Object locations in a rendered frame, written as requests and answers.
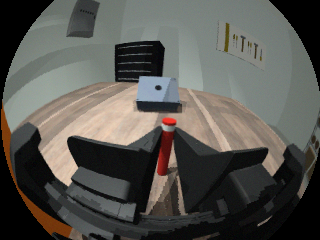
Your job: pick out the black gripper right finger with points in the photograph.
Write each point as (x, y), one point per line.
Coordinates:
(202, 168)

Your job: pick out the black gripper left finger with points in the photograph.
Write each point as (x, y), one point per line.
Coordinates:
(135, 162)

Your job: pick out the dark red peg with grey band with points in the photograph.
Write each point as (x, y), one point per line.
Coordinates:
(166, 145)

